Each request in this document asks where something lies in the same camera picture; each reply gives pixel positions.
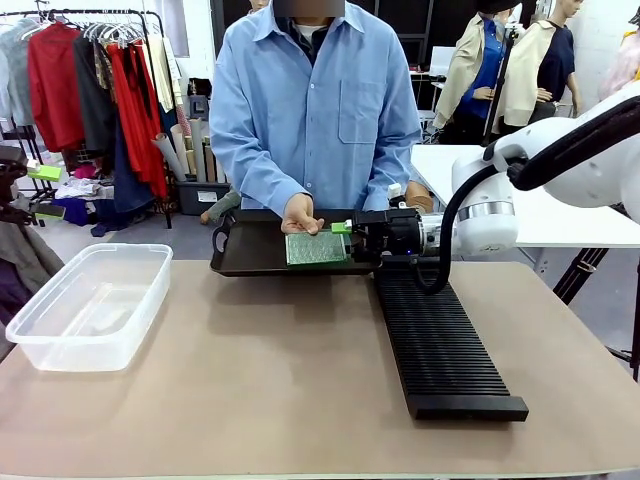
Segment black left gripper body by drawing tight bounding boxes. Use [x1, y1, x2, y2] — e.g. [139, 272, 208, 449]
[0, 146, 36, 225]

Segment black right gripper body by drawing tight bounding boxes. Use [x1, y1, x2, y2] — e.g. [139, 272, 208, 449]
[349, 208, 427, 265]

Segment green perforated PCB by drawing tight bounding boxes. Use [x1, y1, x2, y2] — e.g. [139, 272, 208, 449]
[284, 230, 349, 271]

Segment person's left forearm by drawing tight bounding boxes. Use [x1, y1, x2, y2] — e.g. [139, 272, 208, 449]
[367, 132, 424, 211]

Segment person's right forearm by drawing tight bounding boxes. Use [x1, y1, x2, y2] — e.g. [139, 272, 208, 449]
[210, 139, 314, 214]

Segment person's right hand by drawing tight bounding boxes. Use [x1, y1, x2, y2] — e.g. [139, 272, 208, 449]
[280, 193, 325, 236]

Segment pile of clothes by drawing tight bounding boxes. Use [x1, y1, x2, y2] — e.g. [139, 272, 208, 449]
[52, 163, 117, 227]

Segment grey jacket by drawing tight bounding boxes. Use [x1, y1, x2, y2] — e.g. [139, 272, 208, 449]
[0, 193, 67, 324]

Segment brown cardboard spool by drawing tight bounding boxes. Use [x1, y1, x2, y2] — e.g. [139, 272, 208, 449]
[405, 180, 442, 214]

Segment red shirt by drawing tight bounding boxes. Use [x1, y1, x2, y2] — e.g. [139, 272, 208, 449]
[26, 21, 87, 154]

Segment black garment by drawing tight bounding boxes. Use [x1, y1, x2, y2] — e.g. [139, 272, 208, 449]
[73, 31, 119, 157]

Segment grey sweater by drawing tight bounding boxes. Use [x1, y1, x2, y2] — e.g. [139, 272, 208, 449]
[0, 18, 37, 127]

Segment black plastic tray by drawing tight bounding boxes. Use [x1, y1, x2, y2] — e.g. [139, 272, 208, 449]
[209, 208, 382, 278]

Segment red dress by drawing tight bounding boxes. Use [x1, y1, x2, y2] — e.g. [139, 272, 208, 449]
[105, 41, 169, 200]

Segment clear plastic box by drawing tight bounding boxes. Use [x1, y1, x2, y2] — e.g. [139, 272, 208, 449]
[5, 242, 175, 373]

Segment mannequin limb grey sleeve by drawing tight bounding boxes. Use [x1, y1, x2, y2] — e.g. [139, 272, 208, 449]
[199, 189, 243, 226]

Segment cardboard tube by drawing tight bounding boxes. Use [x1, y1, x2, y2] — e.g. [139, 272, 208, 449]
[169, 123, 199, 177]
[188, 116, 208, 184]
[151, 131, 188, 183]

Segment black slotted PCB rack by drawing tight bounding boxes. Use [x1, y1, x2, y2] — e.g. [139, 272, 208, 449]
[373, 253, 530, 422]

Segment person in blue shirt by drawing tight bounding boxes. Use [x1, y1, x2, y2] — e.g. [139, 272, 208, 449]
[208, 0, 424, 222]

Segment black metal clothes rack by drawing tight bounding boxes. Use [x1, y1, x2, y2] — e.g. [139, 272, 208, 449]
[0, 8, 175, 230]

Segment grey storage bin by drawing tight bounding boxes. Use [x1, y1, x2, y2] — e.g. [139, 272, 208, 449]
[175, 178, 233, 217]

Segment cream garment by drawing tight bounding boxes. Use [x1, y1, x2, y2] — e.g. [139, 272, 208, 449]
[143, 33, 185, 115]

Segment white table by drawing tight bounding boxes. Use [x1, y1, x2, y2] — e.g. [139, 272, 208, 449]
[409, 143, 640, 250]

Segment black stand pole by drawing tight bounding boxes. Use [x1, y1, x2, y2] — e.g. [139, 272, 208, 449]
[481, 23, 519, 149]

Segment black tripod legs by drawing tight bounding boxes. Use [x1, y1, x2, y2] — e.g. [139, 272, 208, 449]
[551, 246, 602, 307]

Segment mannequin beige jacket blue shirt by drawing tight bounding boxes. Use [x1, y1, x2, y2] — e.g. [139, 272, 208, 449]
[432, 0, 517, 147]

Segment mannequin cream jacket navy shirt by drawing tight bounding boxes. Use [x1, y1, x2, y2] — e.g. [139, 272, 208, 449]
[499, 0, 585, 132]

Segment mannequin pink top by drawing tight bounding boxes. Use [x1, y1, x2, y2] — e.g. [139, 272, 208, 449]
[596, 27, 640, 102]

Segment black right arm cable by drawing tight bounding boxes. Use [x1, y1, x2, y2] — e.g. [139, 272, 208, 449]
[412, 94, 640, 297]

